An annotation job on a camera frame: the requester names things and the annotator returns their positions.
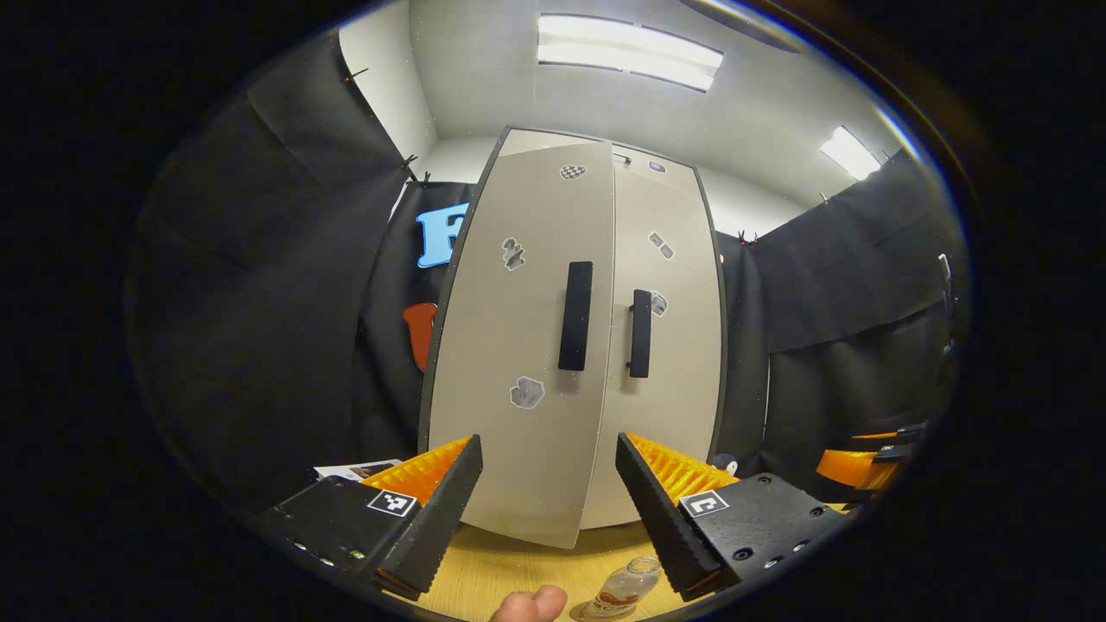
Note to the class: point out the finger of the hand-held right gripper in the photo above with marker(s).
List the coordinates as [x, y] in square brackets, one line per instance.
[894, 436]
[855, 469]

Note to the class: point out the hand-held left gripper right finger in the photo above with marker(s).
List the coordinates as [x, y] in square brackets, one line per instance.
[657, 518]

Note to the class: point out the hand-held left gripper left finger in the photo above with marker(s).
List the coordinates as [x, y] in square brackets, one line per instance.
[442, 518]

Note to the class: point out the clear plastic bottle red label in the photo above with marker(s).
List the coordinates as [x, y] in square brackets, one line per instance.
[626, 587]

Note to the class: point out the white and grey cabinet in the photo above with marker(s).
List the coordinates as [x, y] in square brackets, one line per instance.
[424, 415]

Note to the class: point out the white cabinet door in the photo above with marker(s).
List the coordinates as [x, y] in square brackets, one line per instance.
[510, 328]
[683, 345]

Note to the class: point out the small plush penguin toy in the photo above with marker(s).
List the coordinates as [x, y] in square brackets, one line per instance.
[726, 464]

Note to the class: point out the printed paper booklet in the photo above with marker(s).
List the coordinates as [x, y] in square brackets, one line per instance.
[350, 471]

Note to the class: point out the black backdrop cloth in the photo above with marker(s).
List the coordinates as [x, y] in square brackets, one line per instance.
[259, 302]

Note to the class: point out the small ceiling light panel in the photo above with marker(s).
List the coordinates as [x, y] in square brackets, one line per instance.
[849, 153]

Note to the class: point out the large ceiling light panel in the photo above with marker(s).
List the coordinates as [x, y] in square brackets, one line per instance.
[631, 52]

